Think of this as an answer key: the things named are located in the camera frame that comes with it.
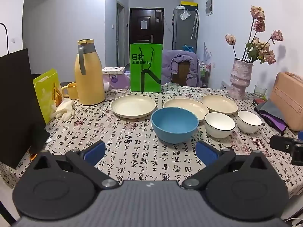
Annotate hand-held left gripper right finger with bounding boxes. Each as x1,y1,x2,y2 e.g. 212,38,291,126
181,140,273,191

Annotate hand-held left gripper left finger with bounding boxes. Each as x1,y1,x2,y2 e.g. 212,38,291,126
30,141,119,190

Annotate white bowl with black rim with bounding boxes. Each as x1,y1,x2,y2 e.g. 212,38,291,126
204,112,236,139
237,110,263,133

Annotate blue bowl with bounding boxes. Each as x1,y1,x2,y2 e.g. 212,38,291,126
151,107,199,144

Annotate cream plate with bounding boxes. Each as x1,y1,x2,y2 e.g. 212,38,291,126
163,98,210,123
110,95,157,119
201,95,238,115

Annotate calligraphy printed tablecloth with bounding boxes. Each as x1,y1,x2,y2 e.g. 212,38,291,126
0,83,303,218

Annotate grey and purple towel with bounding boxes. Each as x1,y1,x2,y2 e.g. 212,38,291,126
254,99,287,132

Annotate white rubber gloves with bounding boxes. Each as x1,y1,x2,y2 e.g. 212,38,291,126
49,99,76,120

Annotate pink suitcase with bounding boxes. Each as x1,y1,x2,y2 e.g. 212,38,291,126
270,71,303,131

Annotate yellow mug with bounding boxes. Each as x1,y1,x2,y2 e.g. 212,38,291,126
61,82,79,100

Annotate yellow thermos jug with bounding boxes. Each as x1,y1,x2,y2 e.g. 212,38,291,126
74,38,106,106

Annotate glass cup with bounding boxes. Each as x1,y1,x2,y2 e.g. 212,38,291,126
254,85,267,100

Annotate purple tissue pack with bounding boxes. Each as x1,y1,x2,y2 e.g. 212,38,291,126
102,72,131,91

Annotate yellow-green gift bag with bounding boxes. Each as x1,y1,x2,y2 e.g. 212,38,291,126
32,68,63,124

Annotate storage rack with bottles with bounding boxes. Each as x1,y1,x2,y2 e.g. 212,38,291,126
199,61,212,88

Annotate wooden chair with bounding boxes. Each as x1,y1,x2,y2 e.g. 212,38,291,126
174,60,193,87

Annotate white flat box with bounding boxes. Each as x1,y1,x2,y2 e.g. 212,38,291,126
102,67,126,74

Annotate green paper bag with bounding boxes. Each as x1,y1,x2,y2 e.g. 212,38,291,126
130,43,163,93

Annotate purple padded jacket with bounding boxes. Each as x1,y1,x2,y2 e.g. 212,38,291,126
161,49,202,87

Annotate black paper bag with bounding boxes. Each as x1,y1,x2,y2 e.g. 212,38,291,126
0,23,51,169

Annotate blue plastic bag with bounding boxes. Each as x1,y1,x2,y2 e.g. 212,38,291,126
183,44,197,54

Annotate grey interior door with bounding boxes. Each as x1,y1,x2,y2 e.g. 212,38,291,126
116,0,125,68

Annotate grey refrigerator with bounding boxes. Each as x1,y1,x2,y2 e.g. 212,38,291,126
172,8,198,52

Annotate dark entrance door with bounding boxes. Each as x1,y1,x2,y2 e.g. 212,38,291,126
129,8,164,52

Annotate folded umbrella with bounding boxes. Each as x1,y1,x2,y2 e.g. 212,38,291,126
191,9,200,40

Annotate dried pink roses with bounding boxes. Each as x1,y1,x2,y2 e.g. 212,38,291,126
225,5,284,64

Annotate yellow and black box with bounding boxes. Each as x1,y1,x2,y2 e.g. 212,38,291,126
180,1,199,9

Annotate wall picture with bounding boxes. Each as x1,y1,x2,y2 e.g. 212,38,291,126
205,0,214,16

